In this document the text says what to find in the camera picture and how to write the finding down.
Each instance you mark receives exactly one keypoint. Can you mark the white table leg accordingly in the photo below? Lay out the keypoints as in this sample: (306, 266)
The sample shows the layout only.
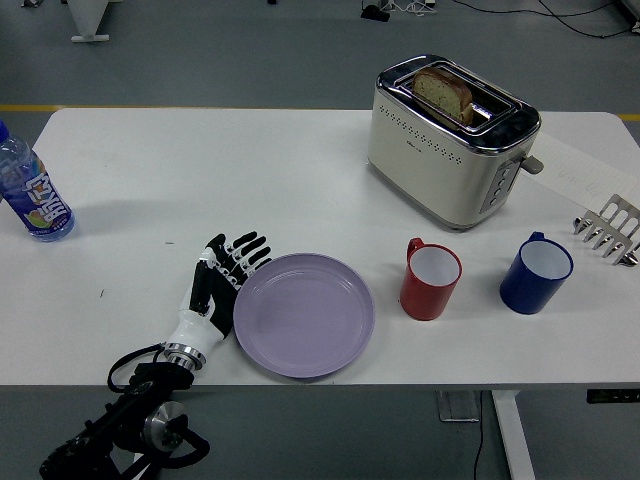
(510, 435)
(140, 469)

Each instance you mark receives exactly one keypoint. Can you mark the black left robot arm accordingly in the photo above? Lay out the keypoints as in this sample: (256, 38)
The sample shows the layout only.
(150, 400)

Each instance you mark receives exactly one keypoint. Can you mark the blue enamel mug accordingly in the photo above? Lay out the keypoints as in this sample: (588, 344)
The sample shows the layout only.
(525, 290)

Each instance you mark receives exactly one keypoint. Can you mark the toasted bread slice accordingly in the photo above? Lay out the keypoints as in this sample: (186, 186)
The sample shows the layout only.
(442, 92)

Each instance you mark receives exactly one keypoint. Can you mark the black table control panel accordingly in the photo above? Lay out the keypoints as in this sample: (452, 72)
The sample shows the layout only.
(612, 395)

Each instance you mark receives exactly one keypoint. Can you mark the blue drink bottle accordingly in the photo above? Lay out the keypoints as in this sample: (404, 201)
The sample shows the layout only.
(30, 185)

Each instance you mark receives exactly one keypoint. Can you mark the black floor device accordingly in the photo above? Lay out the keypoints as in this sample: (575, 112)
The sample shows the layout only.
(375, 12)

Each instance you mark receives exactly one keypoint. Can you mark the white stand base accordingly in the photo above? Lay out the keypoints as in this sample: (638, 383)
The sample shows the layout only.
(87, 20)

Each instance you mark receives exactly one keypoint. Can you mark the purple plate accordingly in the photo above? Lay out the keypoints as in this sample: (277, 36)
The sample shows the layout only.
(305, 315)

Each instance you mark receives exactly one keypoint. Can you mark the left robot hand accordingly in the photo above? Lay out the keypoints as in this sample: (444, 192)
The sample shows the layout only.
(212, 290)

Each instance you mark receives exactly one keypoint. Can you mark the steel toast rack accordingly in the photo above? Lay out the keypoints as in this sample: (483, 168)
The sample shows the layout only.
(607, 232)

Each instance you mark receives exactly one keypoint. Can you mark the grey floor plate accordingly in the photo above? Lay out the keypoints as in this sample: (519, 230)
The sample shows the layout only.
(457, 405)

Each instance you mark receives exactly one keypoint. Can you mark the cream steel toaster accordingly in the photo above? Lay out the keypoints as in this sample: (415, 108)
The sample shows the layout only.
(425, 170)

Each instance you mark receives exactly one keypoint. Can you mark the white paper sheet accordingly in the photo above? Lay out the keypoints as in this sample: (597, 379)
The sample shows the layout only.
(575, 170)

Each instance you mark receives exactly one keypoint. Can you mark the red enamel mug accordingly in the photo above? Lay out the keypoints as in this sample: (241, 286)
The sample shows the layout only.
(425, 297)

